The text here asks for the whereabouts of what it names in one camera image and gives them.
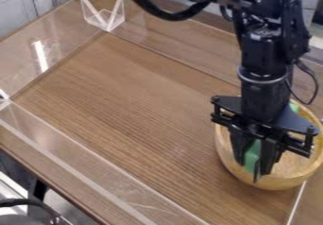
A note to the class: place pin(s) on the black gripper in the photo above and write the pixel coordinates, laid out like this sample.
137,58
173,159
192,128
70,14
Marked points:
262,107

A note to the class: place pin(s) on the green rectangular block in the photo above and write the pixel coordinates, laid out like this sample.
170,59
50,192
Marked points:
253,152

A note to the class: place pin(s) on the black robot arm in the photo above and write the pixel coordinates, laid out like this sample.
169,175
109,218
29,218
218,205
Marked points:
274,40

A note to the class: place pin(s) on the brown wooden bowl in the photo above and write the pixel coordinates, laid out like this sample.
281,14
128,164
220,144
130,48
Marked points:
292,171

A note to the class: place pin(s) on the black table leg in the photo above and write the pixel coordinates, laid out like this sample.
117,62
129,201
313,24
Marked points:
38,190

